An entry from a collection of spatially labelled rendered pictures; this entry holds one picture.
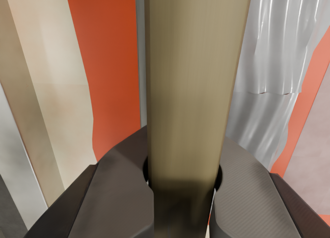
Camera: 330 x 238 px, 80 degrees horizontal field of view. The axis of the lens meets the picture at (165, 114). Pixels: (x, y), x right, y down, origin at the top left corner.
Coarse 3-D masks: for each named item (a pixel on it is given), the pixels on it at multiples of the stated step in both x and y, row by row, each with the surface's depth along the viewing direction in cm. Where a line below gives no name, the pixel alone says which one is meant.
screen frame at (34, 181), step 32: (0, 0) 15; (0, 32) 15; (0, 64) 16; (0, 96) 16; (32, 96) 19; (0, 128) 18; (32, 128) 19; (0, 160) 19; (32, 160) 20; (32, 192) 21; (32, 224) 24
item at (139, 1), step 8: (136, 0) 11; (136, 8) 11; (136, 16) 11; (136, 24) 11; (144, 24) 11; (144, 32) 12; (144, 40) 12; (144, 48) 12; (144, 56) 12; (144, 64) 12; (144, 72) 13; (144, 80) 13; (144, 88) 13; (144, 96) 13; (144, 104) 14; (144, 112) 14; (144, 120) 14
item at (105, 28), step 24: (72, 0) 16; (96, 0) 16; (120, 0) 16; (96, 24) 17; (120, 24) 16; (96, 48) 17; (120, 48) 17; (96, 72) 18; (120, 72) 18; (312, 72) 18
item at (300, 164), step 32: (96, 96) 20; (128, 96) 20; (320, 96) 19; (96, 128) 21; (128, 128) 21; (288, 128) 20; (320, 128) 20; (288, 160) 22; (320, 160) 22; (320, 192) 24
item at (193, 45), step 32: (160, 0) 5; (192, 0) 5; (224, 0) 5; (160, 32) 6; (192, 32) 5; (224, 32) 5; (160, 64) 6; (192, 64) 6; (224, 64) 6; (160, 96) 6; (192, 96) 6; (224, 96) 6; (160, 128) 7; (192, 128) 7; (224, 128) 7; (160, 160) 8; (192, 160) 8; (160, 192) 8; (192, 192) 8; (160, 224) 9; (192, 224) 9
